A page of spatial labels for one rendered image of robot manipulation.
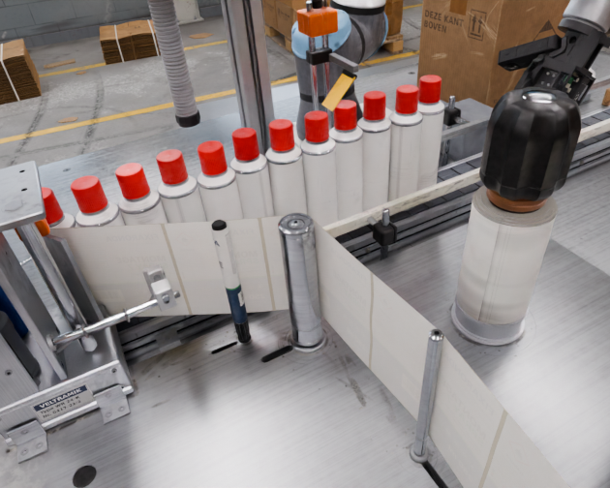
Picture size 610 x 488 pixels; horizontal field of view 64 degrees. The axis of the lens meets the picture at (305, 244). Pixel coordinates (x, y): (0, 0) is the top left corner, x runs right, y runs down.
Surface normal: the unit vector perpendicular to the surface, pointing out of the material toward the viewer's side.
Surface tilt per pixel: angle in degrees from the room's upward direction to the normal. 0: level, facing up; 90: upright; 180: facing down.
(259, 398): 0
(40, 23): 90
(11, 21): 90
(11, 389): 90
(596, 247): 0
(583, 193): 0
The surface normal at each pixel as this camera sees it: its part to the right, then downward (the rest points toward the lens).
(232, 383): -0.07, -0.78
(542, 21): 0.50, 0.51
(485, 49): -0.87, 0.36
